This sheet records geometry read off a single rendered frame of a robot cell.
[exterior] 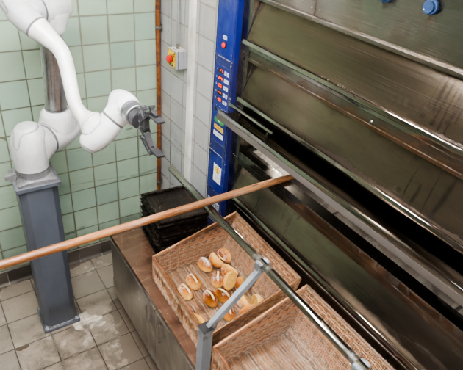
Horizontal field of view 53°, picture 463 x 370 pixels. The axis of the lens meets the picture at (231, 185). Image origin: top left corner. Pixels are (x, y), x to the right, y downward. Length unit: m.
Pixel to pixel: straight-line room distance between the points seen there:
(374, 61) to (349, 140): 0.29
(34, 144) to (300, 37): 1.27
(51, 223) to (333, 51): 1.61
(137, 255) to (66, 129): 0.74
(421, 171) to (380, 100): 0.25
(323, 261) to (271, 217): 0.35
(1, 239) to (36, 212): 0.74
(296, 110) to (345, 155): 0.31
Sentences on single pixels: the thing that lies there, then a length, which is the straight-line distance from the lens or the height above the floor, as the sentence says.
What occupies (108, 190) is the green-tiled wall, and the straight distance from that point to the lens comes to 3.20.
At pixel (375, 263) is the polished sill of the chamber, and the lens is 1.79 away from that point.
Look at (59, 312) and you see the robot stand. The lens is 2.97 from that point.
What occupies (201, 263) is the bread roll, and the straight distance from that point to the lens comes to 2.43.
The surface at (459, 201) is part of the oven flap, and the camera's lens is 1.51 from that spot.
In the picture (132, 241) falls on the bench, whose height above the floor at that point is 0.58.
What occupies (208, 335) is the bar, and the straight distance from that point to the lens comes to 1.74.
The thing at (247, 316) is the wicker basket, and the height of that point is 0.75.
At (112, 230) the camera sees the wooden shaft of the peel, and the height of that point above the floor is 1.20.
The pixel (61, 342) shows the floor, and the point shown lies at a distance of 2.98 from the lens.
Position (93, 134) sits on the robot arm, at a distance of 1.94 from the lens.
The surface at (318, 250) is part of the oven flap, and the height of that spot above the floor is 1.02.
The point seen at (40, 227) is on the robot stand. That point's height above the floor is 0.75.
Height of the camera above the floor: 2.28
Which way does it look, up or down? 33 degrees down
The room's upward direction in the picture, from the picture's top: 5 degrees clockwise
